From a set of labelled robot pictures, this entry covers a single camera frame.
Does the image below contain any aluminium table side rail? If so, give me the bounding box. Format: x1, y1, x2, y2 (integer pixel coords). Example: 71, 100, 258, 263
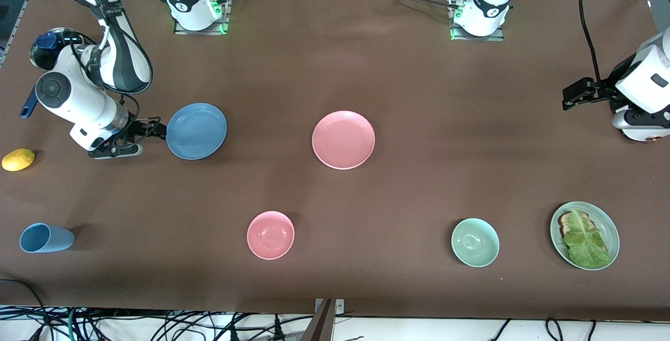
0, 0, 41, 64

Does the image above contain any pink bowl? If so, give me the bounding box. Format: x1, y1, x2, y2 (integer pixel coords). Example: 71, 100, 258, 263
247, 211, 295, 260

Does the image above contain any green lettuce leaf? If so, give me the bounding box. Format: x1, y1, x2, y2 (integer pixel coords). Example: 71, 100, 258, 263
563, 209, 610, 269

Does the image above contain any metal table edge bracket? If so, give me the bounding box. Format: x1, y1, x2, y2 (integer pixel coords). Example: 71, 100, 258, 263
314, 299, 346, 314

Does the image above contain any green plate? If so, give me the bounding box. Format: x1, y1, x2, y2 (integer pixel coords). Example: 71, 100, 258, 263
550, 201, 620, 271

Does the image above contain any blue plate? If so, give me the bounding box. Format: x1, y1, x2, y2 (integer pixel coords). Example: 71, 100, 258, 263
166, 103, 228, 160

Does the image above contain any black floor cable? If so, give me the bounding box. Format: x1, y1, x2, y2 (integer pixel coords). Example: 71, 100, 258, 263
0, 278, 53, 341

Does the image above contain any green bowl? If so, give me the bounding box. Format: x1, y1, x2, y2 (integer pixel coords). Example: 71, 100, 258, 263
451, 218, 500, 268

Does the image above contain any blue cup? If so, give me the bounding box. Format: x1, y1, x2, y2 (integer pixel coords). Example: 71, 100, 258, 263
19, 223, 75, 254

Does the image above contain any toast slice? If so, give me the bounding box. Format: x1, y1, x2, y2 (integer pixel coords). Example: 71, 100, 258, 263
558, 211, 595, 237

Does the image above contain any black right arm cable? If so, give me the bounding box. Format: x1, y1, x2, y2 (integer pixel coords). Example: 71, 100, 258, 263
79, 14, 155, 122

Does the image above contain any dark metal bar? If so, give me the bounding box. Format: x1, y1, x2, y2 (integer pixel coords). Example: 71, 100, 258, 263
301, 299, 336, 341

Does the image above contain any glass lid with blue knob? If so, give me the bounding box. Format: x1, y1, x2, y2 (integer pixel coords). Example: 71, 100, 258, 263
30, 28, 87, 72

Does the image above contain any pink plate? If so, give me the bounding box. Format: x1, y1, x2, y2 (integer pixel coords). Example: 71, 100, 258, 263
312, 111, 376, 170

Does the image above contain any yellow lemon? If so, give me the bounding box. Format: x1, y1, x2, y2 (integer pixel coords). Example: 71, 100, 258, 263
2, 148, 36, 172

